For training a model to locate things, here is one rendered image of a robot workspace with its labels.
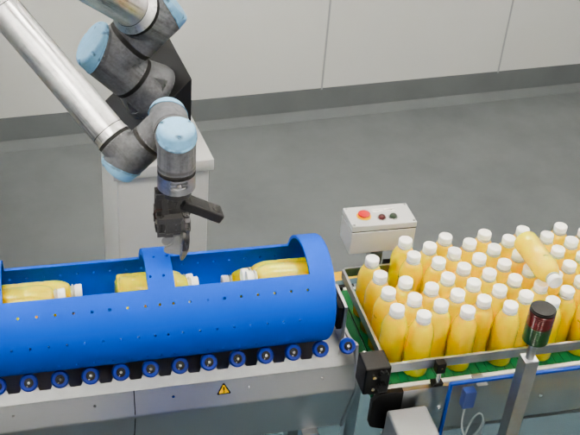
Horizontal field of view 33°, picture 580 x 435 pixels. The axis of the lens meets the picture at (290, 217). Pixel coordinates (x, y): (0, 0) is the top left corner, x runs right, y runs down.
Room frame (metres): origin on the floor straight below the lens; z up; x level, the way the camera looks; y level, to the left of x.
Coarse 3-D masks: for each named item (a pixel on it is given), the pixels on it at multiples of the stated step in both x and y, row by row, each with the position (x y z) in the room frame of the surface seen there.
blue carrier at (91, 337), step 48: (288, 240) 2.15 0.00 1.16; (0, 288) 1.77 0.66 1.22; (96, 288) 2.00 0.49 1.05; (192, 288) 1.86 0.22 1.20; (240, 288) 1.88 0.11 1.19; (288, 288) 1.91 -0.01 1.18; (0, 336) 1.69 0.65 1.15; (48, 336) 1.71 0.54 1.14; (96, 336) 1.74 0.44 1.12; (144, 336) 1.77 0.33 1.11; (192, 336) 1.81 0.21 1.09; (240, 336) 1.84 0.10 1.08; (288, 336) 1.88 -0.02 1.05
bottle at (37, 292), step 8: (8, 288) 1.82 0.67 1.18; (16, 288) 1.82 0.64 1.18; (24, 288) 1.83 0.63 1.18; (32, 288) 1.83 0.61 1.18; (40, 288) 1.83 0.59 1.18; (48, 288) 1.84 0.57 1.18; (8, 296) 1.80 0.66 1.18; (16, 296) 1.80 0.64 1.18; (24, 296) 1.80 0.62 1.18; (32, 296) 1.81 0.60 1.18; (40, 296) 1.81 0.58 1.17; (48, 296) 1.82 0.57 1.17; (56, 296) 1.83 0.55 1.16
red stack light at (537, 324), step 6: (528, 312) 1.83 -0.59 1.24; (528, 318) 1.82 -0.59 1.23; (534, 318) 1.81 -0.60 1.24; (540, 318) 1.80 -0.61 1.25; (546, 318) 1.80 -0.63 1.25; (552, 318) 1.81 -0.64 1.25; (528, 324) 1.82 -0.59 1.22; (534, 324) 1.80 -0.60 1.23; (540, 324) 1.80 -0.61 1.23; (546, 324) 1.80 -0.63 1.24; (552, 324) 1.81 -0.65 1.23; (534, 330) 1.80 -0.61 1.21; (540, 330) 1.80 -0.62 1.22; (546, 330) 1.80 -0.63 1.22
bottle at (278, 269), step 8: (272, 264) 2.01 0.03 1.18; (280, 264) 2.01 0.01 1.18; (288, 264) 2.01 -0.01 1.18; (296, 264) 2.02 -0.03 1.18; (304, 264) 2.02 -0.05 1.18; (256, 272) 1.99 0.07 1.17; (264, 272) 1.98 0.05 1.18; (272, 272) 1.98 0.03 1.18; (280, 272) 1.98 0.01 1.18; (288, 272) 1.99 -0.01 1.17; (296, 272) 1.99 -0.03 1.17; (304, 272) 2.00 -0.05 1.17
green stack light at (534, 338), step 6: (528, 330) 1.81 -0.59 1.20; (522, 336) 1.83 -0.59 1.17; (528, 336) 1.81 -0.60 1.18; (534, 336) 1.80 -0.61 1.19; (540, 336) 1.80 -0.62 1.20; (546, 336) 1.80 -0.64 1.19; (528, 342) 1.81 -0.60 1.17; (534, 342) 1.80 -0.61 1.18; (540, 342) 1.80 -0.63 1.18; (546, 342) 1.81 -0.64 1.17
